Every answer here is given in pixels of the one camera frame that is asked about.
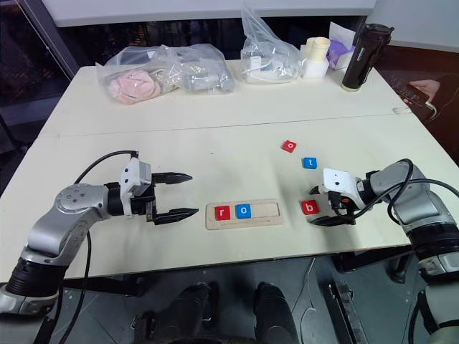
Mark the bystander bare hand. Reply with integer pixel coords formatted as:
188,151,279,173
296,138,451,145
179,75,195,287
407,79,441,105

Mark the black table frame bar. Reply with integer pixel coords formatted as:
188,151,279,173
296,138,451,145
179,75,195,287
321,279,369,344

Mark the white box with purple gloves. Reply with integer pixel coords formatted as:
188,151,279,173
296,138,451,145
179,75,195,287
326,21,358,71

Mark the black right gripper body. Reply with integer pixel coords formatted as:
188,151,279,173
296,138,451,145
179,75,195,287
328,191,357,217

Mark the clear bag with white items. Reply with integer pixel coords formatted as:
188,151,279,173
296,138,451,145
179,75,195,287
239,0,301,85

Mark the white holder with cream tubes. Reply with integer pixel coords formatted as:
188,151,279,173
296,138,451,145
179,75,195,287
300,36,331,81

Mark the wooden letter tray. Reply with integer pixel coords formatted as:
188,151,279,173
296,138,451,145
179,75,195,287
204,199,286,231

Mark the clear bag with pink cloth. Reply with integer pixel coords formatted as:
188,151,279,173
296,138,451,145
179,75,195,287
95,43,237,106

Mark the black phone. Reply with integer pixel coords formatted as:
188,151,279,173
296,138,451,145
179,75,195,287
389,73,437,118

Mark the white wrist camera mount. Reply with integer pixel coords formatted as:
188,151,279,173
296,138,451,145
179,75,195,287
120,157,154,218
321,167,360,202

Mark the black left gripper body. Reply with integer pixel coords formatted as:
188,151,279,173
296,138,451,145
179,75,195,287
131,173,159,225

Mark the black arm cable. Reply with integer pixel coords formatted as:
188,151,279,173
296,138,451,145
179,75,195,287
356,158,459,219
57,150,140,323

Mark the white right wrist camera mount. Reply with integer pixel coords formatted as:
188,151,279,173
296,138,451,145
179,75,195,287
321,167,360,202

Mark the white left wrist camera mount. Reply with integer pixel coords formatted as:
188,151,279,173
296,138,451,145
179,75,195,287
120,157,154,218

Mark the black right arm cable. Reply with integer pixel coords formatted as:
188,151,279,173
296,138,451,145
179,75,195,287
356,158,459,219

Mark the thin white floor cable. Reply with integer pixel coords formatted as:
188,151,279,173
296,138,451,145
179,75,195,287
302,257,318,325

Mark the dark rounded shape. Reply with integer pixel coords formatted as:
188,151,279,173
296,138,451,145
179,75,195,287
252,282,299,344
166,282,220,344

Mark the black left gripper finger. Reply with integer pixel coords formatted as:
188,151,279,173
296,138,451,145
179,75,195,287
153,171,194,186
155,208,199,226

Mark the black drink bottle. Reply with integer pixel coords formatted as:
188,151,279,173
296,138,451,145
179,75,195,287
341,23,395,92

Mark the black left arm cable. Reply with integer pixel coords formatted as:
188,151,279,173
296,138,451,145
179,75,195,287
57,150,140,323

